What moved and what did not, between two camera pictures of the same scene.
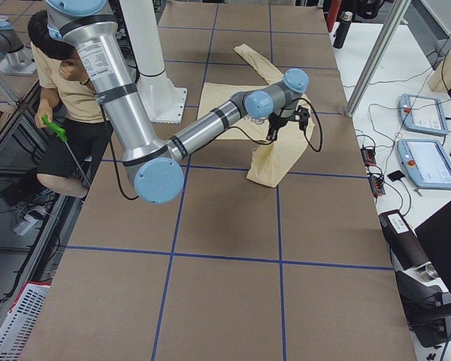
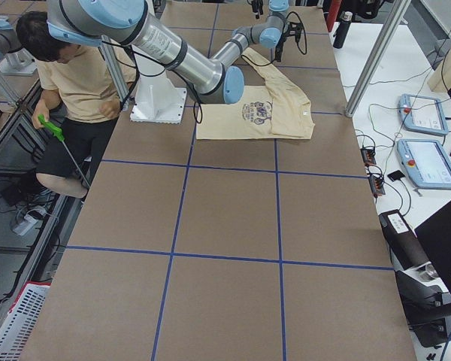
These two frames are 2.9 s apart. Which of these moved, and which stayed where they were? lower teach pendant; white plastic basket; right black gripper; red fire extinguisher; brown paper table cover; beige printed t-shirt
Moved: right black gripper; beige printed t-shirt
Stayed: brown paper table cover; red fire extinguisher; lower teach pendant; white plastic basket
